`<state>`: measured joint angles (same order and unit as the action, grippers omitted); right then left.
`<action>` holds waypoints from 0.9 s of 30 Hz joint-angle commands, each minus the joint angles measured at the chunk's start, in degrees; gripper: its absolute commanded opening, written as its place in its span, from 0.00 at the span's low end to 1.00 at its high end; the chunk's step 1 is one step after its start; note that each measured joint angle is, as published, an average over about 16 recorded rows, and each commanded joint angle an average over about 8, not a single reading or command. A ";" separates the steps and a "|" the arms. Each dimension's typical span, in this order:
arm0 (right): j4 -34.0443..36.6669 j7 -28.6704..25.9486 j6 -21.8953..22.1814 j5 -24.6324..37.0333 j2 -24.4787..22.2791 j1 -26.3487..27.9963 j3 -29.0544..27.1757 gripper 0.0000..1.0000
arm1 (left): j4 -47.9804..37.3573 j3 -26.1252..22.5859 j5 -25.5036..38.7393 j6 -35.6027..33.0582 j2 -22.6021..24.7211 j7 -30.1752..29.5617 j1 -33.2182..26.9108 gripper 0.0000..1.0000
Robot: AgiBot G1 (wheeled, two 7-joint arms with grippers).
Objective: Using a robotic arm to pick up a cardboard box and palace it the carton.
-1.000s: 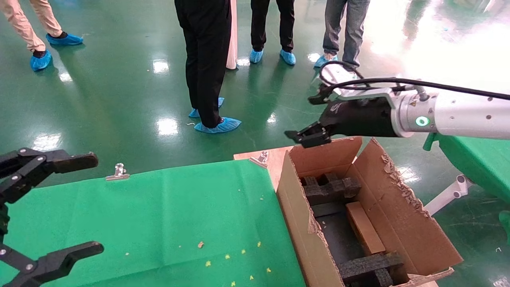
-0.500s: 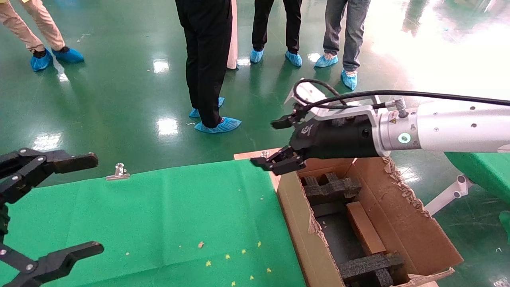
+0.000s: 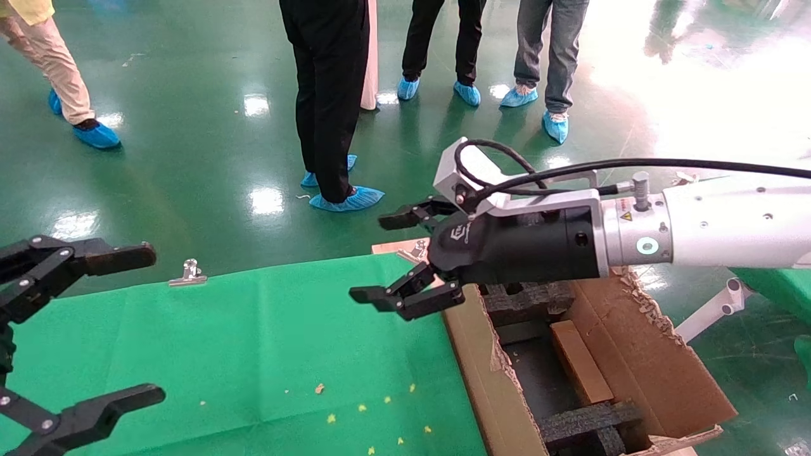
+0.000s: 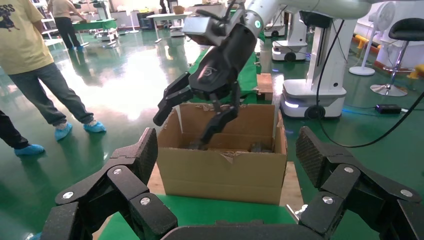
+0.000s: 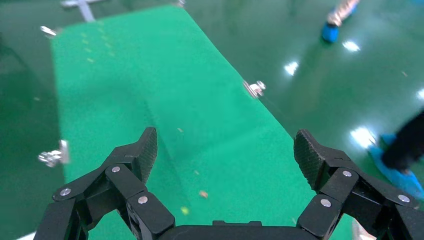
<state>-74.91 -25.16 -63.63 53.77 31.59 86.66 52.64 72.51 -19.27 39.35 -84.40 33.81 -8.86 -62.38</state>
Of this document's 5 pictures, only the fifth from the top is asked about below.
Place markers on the grey metal stand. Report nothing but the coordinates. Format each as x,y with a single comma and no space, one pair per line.
85,13

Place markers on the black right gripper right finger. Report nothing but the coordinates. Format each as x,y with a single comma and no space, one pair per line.
341,185

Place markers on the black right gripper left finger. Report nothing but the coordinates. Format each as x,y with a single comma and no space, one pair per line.
129,179

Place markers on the person in wide black trousers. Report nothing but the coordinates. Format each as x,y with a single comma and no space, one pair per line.
407,145

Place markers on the large green table cloth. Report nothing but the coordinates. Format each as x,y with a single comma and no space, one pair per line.
149,82

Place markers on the person in beige trousers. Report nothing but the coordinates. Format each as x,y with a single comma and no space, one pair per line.
330,33

